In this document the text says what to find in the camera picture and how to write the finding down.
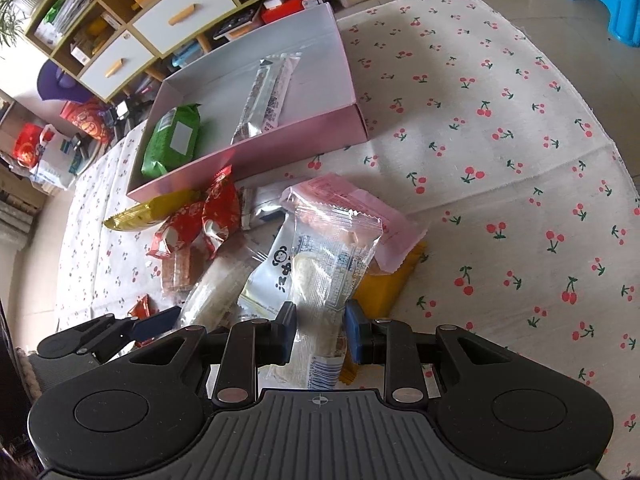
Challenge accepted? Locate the red gift bag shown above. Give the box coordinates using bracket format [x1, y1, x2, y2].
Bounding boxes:
[60, 100, 113, 143]

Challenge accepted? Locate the purple cap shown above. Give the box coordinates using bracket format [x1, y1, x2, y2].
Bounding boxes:
[36, 57, 96, 103]

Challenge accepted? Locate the silver blue snack packet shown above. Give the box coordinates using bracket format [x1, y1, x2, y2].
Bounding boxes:
[240, 180, 296, 231]

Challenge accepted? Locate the small red snack packet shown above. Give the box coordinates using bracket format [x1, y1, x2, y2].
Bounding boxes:
[127, 294, 161, 318]

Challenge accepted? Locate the yellow snack packet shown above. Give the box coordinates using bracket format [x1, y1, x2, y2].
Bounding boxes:
[103, 189, 203, 232]

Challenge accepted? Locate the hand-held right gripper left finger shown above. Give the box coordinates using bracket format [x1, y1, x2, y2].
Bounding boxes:
[127, 301, 299, 408]

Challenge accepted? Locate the black tripod stand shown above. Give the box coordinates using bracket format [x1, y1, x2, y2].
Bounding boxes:
[107, 97, 138, 126]

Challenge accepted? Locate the silver long snack packet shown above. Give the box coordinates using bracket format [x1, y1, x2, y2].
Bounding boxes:
[231, 57, 278, 145]

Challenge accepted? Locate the red cardboard box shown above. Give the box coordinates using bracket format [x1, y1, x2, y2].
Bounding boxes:
[260, 0, 326, 23]

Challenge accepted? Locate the clear blue print packet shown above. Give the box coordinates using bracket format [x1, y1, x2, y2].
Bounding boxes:
[265, 205, 383, 391]

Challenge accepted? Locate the clear rice cracker packet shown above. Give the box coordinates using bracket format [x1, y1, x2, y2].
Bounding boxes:
[177, 240, 261, 331]

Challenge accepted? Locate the white long snack packet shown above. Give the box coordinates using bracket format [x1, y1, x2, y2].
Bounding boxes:
[260, 52, 303, 133]

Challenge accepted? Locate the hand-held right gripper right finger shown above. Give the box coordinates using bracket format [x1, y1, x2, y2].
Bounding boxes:
[345, 299, 511, 406]

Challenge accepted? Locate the clear lidded storage container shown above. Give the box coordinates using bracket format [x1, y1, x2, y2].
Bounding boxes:
[212, 7, 263, 41]

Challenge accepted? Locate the wide white drawer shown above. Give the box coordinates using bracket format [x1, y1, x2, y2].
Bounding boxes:
[132, 0, 238, 56]

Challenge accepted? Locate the red white plastic bag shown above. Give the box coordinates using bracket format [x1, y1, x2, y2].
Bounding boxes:
[12, 122, 76, 191]

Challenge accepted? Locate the small white drawer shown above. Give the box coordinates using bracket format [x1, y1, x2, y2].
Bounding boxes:
[78, 30, 153, 103]

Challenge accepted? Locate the green snack packet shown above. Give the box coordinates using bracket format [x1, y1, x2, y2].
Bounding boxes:
[141, 103, 202, 178]

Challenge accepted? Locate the orange snack packet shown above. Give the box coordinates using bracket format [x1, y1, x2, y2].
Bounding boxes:
[340, 242, 428, 383]

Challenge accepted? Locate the pink cardboard box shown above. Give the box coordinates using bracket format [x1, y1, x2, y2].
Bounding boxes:
[125, 2, 370, 202]

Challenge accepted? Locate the blue lidded plastic box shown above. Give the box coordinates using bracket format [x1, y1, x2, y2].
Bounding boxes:
[172, 40, 211, 68]

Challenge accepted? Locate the white panda print packet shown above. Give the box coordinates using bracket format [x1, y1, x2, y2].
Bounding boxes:
[236, 222, 301, 321]

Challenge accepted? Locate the cherry print cloth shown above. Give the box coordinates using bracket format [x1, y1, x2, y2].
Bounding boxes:
[52, 0, 640, 480]

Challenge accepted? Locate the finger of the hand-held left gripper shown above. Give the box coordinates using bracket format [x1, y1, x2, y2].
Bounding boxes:
[37, 306, 181, 365]

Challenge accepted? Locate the green potted plant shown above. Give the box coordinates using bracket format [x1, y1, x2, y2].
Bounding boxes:
[0, 0, 38, 46]

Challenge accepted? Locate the pink snack packet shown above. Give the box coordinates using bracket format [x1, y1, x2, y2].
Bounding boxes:
[280, 173, 428, 271]

